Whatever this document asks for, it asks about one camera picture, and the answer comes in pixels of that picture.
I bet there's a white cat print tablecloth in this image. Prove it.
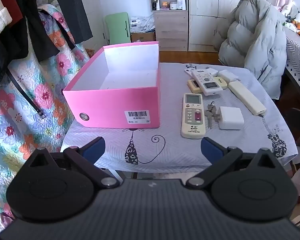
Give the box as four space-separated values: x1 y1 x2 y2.
60 62 298 173

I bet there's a black strap with buckle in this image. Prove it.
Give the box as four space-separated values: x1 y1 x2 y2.
7 72 47 120

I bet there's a floral quilt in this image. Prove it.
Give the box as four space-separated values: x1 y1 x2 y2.
0 4 90 220

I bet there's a cream remote with pink panel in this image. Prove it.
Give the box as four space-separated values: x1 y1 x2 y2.
181 93 206 139

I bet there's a wooden shelf cabinet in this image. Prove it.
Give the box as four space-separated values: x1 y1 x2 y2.
149 0 189 52

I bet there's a large white charger block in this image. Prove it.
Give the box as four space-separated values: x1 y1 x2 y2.
219 106 244 130

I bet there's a pink cardboard storage box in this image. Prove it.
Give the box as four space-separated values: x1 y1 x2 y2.
62 41 161 128

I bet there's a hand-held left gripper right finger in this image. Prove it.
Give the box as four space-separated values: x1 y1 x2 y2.
185 137 282 189

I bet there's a stack of tissue packs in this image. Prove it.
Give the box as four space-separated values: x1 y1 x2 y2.
130 16 155 33

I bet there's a white remote with grey display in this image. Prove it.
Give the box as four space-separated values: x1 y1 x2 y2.
191 69 222 96

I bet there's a bunch of metal keys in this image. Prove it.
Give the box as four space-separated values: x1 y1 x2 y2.
205 101 221 129

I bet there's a wooden wardrobe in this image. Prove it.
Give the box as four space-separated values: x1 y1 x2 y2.
189 0 278 53

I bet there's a cream telephone handset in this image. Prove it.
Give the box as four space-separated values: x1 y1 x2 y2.
227 81 267 116

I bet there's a white fan remote control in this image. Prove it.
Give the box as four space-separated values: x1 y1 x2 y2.
184 67 219 77

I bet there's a yellow remote control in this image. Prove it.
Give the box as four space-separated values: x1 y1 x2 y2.
214 76 228 90

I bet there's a small white charger block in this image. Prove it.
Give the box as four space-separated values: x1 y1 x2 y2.
218 70 238 83

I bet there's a grey puffer jacket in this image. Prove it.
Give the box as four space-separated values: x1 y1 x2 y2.
219 0 288 99

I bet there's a small cream remote control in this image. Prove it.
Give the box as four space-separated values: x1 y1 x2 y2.
187 79 203 93

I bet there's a black hanging garment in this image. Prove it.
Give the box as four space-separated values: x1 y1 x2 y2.
9 0 93 63

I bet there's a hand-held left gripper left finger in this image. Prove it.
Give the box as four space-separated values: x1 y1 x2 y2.
24 137 120 189

